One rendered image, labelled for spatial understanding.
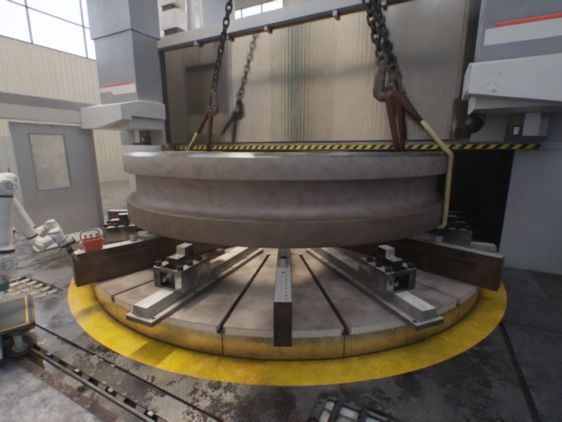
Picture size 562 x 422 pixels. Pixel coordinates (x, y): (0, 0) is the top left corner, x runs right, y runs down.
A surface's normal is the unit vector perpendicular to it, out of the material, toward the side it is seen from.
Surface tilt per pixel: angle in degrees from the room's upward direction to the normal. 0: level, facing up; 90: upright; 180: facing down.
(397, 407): 0
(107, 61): 90
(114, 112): 90
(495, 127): 90
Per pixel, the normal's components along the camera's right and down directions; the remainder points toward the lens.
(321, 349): 0.08, 0.20
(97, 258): 0.69, 0.14
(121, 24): -0.46, 0.18
